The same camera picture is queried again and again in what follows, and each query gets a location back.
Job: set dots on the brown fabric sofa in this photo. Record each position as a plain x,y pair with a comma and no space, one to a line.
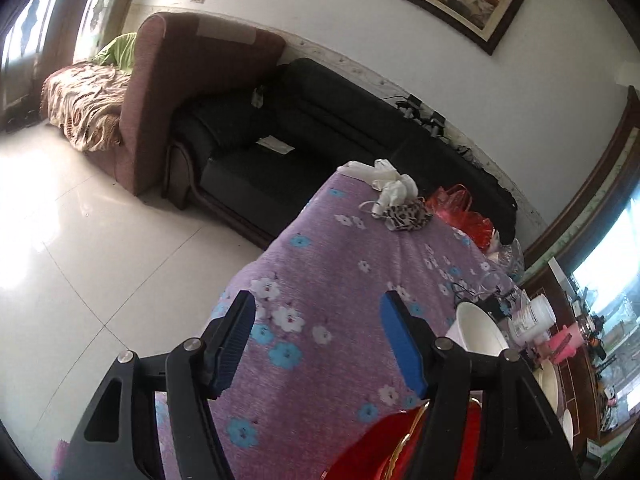
165,85

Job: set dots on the pink thermos with knitted sleeve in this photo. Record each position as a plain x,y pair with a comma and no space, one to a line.
567,342

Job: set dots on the red plastic bag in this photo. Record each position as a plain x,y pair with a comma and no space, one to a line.
450,205

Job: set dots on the white cloth gloves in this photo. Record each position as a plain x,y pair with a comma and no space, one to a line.
395,190

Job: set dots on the glass panelled wooden door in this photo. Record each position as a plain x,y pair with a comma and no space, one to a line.
65,20

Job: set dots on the small deep white bowl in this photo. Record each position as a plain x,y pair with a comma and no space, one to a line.
475,330

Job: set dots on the orange-red plastic bag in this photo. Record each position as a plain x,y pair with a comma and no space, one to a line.
477,232

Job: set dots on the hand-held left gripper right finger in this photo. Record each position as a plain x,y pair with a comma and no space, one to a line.
405,345

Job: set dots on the clear plastic bag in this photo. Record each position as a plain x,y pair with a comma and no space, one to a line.
509,257

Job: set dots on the purple floral tablecloth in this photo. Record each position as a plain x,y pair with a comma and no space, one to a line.
340,270

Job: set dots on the white plastic jar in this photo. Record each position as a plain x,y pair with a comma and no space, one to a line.
532,317

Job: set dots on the brown patterned blanket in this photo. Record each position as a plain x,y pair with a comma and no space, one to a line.
85,105

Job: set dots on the green pillow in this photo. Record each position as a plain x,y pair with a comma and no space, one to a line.
120,50

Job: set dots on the red gold-rimmed glass plate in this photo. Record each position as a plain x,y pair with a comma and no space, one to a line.
370,450

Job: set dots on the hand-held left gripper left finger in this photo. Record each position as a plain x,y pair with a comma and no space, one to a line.
232,345

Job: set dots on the black round gadget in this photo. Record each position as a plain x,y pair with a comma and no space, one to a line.
497,305

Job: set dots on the black clamp gadget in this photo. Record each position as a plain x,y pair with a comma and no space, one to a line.
410,105
436,122

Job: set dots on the leopard print cloth pouch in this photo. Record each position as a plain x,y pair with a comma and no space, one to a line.
407,217

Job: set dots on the dark wooden door frame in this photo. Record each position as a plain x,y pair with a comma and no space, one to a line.
590,175

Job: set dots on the black leather sofa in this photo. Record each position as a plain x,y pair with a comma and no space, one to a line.
300,110

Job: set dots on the white paper sheet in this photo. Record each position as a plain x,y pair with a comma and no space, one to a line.
274,144

